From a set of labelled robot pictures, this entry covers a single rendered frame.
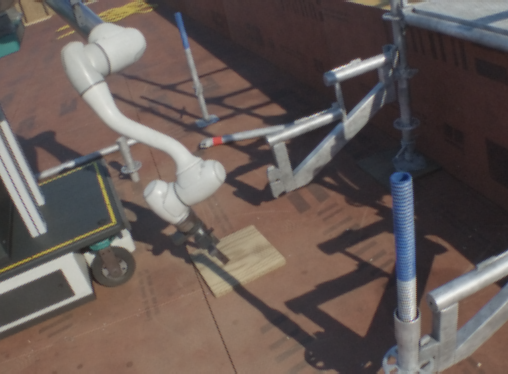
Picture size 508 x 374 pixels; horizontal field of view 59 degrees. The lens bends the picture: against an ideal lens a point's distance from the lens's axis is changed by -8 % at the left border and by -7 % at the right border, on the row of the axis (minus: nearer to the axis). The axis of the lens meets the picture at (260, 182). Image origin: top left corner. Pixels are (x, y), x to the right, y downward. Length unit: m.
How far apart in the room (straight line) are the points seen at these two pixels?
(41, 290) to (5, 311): 0.17
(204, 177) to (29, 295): 0.83
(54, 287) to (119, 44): 0.93
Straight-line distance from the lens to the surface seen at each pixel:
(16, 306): 1.98
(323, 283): 1.78
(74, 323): 2.02
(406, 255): 0.95
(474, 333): 1.28
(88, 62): 1.71
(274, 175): 2.01
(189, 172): 1.57
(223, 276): 1.89
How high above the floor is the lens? 1.22
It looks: 30 degrees down
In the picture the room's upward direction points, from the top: 14 degrees counter-clockwise
